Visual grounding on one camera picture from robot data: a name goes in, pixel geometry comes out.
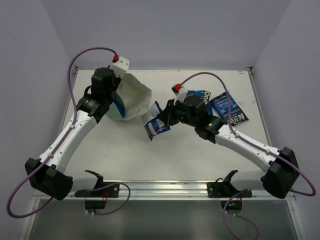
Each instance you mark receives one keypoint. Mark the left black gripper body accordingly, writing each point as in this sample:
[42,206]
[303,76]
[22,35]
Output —
[113,89]

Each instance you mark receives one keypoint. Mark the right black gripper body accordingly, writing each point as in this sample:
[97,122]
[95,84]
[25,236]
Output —
[177,111]

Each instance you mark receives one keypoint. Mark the dark blue snack bag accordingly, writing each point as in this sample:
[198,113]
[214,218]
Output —
[152,124]

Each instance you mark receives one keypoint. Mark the green paper gift bag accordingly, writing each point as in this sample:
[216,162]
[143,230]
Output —
[132,99]

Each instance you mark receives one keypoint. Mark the blue Doritos chip bag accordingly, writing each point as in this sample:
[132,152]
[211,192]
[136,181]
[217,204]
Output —
[204,95]

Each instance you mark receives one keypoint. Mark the blue Kettle chips bag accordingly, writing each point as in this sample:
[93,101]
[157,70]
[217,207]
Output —
[227,107]

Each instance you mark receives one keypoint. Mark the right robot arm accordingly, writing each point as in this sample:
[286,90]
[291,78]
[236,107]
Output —
[277,168]

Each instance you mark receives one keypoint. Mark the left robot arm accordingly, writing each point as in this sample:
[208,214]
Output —
[47,173]

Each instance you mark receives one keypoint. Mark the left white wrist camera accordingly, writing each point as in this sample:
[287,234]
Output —
[120,67]

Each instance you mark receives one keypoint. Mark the aluminium mounting rail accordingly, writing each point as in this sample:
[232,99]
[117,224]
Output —
[162,190]

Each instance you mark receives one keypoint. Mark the right black base bracket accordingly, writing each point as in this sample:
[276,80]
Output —
[225,192]

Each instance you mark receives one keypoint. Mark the black base bracket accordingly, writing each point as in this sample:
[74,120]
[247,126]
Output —
[97,192]
[225,192]

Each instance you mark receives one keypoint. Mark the left black base bracket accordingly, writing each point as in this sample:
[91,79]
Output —
[97,192]

